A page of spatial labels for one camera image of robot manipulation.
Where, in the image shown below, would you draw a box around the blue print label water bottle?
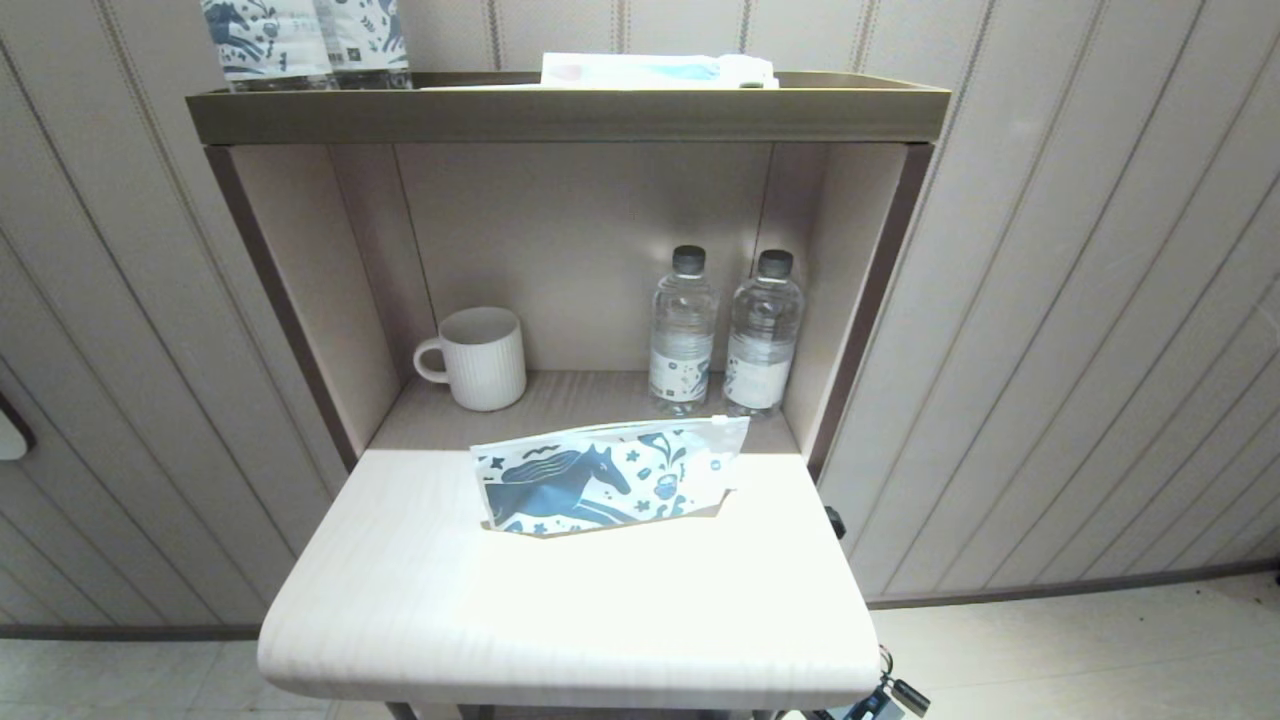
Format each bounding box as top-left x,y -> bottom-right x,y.
315,0 -> 413,89

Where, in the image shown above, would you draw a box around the white wall plate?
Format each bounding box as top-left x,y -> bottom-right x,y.
0,393 -> 36,461

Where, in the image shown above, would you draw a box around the white ribbed ceramic mug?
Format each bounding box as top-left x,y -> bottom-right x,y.
413,306 -> 528,413

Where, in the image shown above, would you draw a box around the clear plastic water bottle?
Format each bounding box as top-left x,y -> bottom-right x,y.
722,249 -> 806,421
648,245 -> 719,416

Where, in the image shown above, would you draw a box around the white horse-print pouch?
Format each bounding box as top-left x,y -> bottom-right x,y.
470,415 -> 751,538

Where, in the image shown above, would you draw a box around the blue electronic module with cables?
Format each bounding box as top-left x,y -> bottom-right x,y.
810,672 -> 933,720

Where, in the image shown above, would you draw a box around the beige wooden shelf table unit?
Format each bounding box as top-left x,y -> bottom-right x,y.
185,70 -> 951,720

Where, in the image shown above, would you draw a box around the patterned pouches on shelf top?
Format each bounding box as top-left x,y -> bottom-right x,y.
200,0 -> 336,91

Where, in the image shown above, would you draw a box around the white packet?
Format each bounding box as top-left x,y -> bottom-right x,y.
540,52 -> 779,89

